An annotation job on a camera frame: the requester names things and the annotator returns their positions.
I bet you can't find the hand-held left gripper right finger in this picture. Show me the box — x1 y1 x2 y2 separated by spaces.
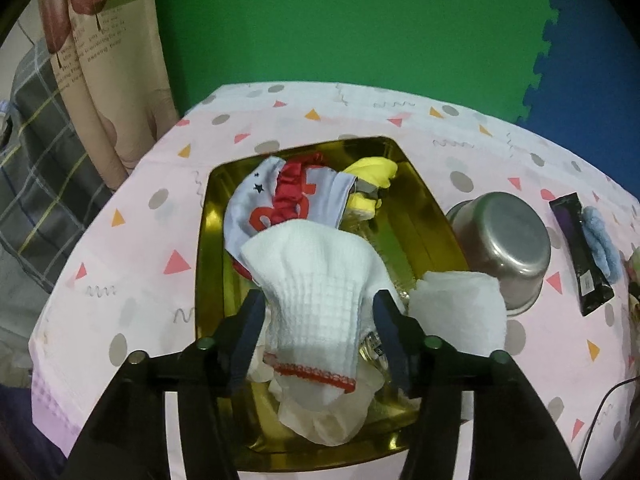
372 289 581 480

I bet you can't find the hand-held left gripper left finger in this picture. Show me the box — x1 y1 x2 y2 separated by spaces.
60 289 268 480

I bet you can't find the white knit sock red trim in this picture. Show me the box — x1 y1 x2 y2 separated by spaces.
240 220 406 393

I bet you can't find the gold metal tin box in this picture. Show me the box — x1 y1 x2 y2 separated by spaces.
192 135 473 471

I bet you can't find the white towel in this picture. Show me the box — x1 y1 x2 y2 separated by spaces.
407 270 508 366

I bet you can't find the pink patterned tablecloth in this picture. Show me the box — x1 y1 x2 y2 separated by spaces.
27 80 640 480

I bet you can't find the grey cloth with red print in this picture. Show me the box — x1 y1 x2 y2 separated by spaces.
222 156 358 281

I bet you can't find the steel bowl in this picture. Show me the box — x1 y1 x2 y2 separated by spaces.
445 191 552 318

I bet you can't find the red ruffled scrunchie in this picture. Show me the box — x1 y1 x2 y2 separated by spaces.
270 152 326 223

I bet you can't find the yellow cloth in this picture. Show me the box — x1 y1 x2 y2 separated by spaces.
345 156 399 221

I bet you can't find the black packet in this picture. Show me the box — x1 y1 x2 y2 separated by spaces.
549 192 615 317

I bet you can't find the light blue fluffy cloth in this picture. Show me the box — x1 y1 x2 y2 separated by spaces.
581 206 623 281

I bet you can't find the person's dark blue clothing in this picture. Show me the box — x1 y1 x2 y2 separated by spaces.
0 385 66 480

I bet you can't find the grey plaid cloth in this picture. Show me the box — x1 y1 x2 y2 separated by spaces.
0 35 118 296

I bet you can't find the beige printed curtain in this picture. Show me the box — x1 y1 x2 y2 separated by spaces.
37 0 181 188

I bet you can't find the green foam mat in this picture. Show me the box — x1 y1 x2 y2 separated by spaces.
150 0 566 123

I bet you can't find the blue foam mat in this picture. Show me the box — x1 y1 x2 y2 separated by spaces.
515 0 640 191

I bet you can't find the black cable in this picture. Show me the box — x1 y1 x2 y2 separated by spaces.
577 377 640 480

